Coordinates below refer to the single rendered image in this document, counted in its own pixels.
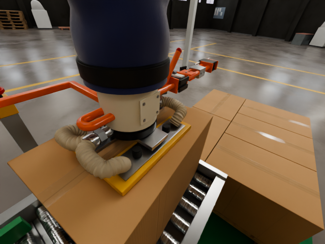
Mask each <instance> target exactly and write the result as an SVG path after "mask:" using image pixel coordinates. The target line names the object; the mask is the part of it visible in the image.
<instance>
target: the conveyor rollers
mask: <svg viewBox="0 0 325 244"><path fill-rule="evenodd" d="M192 179H193V180H195V181H196V182H198V183H199V184H201V185H202V186H204V187H205V188H207V189H209V188H210V187H211V184H212V181H211V180H209V179H208V178H206V177H204V176H203V175H201V174H199V173H198V172H196V173H195V174H194V176H193V178H192ZM186 192H188V193H189V194H191V195H192V196H194V197H195V198H197V199H198V200H199V201H201V202H202V201H203V200H204V198H205V196H206V193H205V192H203V191H202V190H200V189H199V188H197V187H196V186H194V185H193V184H191V183H189V185H188V187H187V189H186ZM178 205H179V206H180V207H181V208H183V209H184V210H185V211H187V212H188V213H189V214H191V215H192V216H193V217H195V215H196V213H197V211H198V209H199V207H198V206H196V205H195V204H193V203H192V202H191V201H189V200H188V199H187V198H185V197H184V196H182V198H181V200H180V202H179V203H178ZM35 214H36V216H37V218H38V219H39V221H40V223H41V224H42V226H43V228H44V229H45V231H46V233H47V235H48V236H49V238H50V240H51V241H52V243H53V244H73V242H72V241H71V239H70V238H69V236H68V235H67V233H66V232H65V230H64V229H63V228H62V227H61V226H60V225H59V223H58V222H57V221H56V220H55V219H54V217H53V216H52V215H51V214H50V213H49V212H48V210H47V209H46V208H45V207H44V206H41V207H39V208H38V209H37V210H36V212H35ZM169 222H170V223H172V224H173V225H174V226H175V227H176V228H177V229H179V230H180V231H181V232H182V233H183V234H186V232H187V231H188V229H189V226H190V223H189V222H188V221H186V220H185V219H184V218H183V217H181V216H180V215H179V214H178V213H176V212H175V211H174V212H173V214H172V216H171V218H170V220H169ZM158 241H159V242H160V243H161V244H180V242H179V241H177V240H176V239H175V238H174V237H173V236H172V235H171V234H170V233H169V232H167V231H166V230H165V229H164V230H163V232H162V234H161V236H160V238H159V239H158ZM15 244H37V243H36V241H35V240H34V238H33V236H32V234H31V232H30V231H29V232H28V233H27V234H25V235H24V236H23V237H21V238H20V239H19V240H18V241H16V242H15Z"/></svg>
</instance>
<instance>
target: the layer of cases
mask: <svg viewBox="0 0 325 244"><path fill-rule="evenodd" d="M191 108H193V109H196V110H199V111H201V112H204V113H207V114H210V115H213V118H212V122H211V125H210V128H209V131H208V135H207V138H206V141H205V145H204V148H203V151H202V154H201V158H200V160H202V161H204V162H206V163H207V164H209V165H211V166H213V167H215V168H216V169H218V170H220V171H222V172H224V173H225V174H227V175H228V176H227V179H226V180H225V183H224V185H223V187H222V189H221V192H220V194H219V196H218V198H217V201H216V203H215V206H214V207H213V208H214V209H215V210H216V211H218V212H219V213H221V214H222V215H224V216H225V217H227V218H228V219H230V220H231V221H233V222H234V223H235V224H237V225H238V226H240V227H241V228H243V229H244V230H245V231H247V232H248V233H250V234H251V235H253V236H254V237H255V238H257V239H258V240H260V241H261V242H263V243H264V244H299V243H300V242H302V241H304V240H306V239H308V238H310V237H311V236H313V235H315V234H317V233H319V232H321V231H322V230H324V223H323V215H322V207H321V200H320V192H319V185H318V177H317V169H316V162H315V155H314V147H313V140H312V132H311V124H310V118H308V117H305V116H301V115H298V114H295V113H292V112H289V111H285V110H282V109H279V108H275V107H271V106H268V105H265V104H261V103H258V102H255V101H252V100H249V99H245V98H242V97H239V96H235V95H232V94H229V93H226V92H222V91H219V90H215V89H214V90H212V91H211V92H210V93H209V94H207V95H206V96H205V97H204V98H202V99H201V100H200V101H199V102H197V103H196V104H195V105H194V106H192V107H191Z"/></svg>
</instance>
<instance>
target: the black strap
mask: <svg viewBox="0 0 325 244"><path fill-rule="evenodd" d="M75 60H76V63H77V67H78V70H79V74H80V76H81V78H82V79H83V80H85V81H87V82H88V83H91V84H94V85H97V86H102V87H108V88H123V89H125V88H139V87H145V86H150V85H154V84H157V83H159V82H161V81H163V80H165V79H166V78H167V77H168V76H169V67H170V58H169V57H168V58H167V59H166V60H164V61H162V62H160V63H156V64H150V65H145V66H138V67H124V68H109V67H100V66H94V65H89V64H86V63H84V62H82V61H81V60H79V58H78V56H77V57H76V59H75Z"/></svg>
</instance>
